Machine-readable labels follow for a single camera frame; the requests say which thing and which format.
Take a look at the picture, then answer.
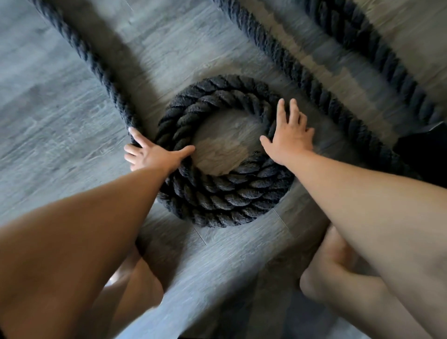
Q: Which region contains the person's right hand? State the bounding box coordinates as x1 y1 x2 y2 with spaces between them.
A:
260 98 315 167

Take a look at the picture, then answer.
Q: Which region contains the person's left hand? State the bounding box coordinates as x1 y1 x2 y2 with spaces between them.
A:
124 127 196 173

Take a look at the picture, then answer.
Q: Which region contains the thick black twisted rope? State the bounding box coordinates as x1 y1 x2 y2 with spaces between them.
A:
30 0 447 229

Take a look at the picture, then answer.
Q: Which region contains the person's left forearm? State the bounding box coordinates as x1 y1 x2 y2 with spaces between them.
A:
0 167 177 339

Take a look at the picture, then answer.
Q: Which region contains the person's right forearm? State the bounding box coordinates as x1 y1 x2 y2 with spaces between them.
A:
279 150 447 339

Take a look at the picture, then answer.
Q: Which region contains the black block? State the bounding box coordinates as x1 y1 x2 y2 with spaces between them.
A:
394 120 447 190

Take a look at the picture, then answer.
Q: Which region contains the person's left leg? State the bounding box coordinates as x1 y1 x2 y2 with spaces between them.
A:
89 243 165 339

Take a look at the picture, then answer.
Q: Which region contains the person's leg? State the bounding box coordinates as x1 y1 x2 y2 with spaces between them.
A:
89 243 165 339
300 225 425 339

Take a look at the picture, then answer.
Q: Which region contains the person's right leg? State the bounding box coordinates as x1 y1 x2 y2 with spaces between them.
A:
300 225 425 339

